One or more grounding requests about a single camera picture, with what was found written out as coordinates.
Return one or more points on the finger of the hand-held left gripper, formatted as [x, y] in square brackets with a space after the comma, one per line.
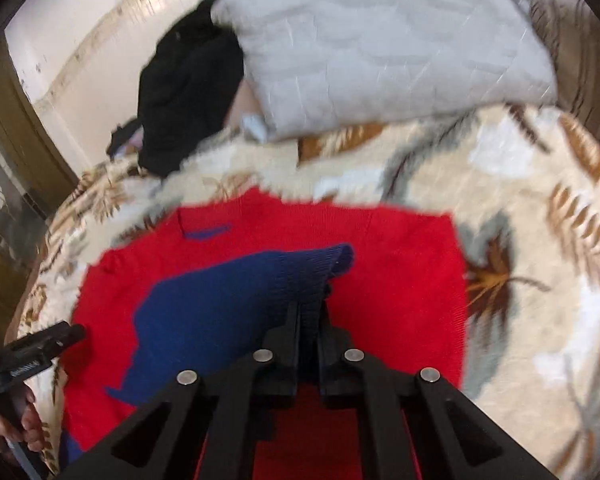
[55, 340]

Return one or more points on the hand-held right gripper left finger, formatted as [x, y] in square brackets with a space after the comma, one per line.
[291, 345]

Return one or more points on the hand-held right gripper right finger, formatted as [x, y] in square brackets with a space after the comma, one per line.
[327, 350]

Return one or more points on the red and blue knit sweater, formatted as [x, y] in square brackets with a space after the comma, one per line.
[405, 270]

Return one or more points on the person's left hand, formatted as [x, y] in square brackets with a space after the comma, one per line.
[32, 425]

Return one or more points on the small purple cloth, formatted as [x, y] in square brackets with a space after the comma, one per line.
[134, 141]

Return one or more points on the small light grey quilted cloth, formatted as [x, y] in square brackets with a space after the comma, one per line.
[255, 127]

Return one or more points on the wooden cabinet with glass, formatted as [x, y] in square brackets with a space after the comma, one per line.
[10, 120]

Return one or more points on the pale pink cloth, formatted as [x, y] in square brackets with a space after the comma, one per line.
[240, 105]

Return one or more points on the leaf print blanket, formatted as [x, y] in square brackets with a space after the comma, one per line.
[530, 185]

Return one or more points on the black garment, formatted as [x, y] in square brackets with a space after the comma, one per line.
[190, 90]

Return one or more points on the grey quilted pillow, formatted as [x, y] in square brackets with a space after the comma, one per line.
[380, 50]

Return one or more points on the striped beige cushion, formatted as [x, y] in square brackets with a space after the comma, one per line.
[580, 55]

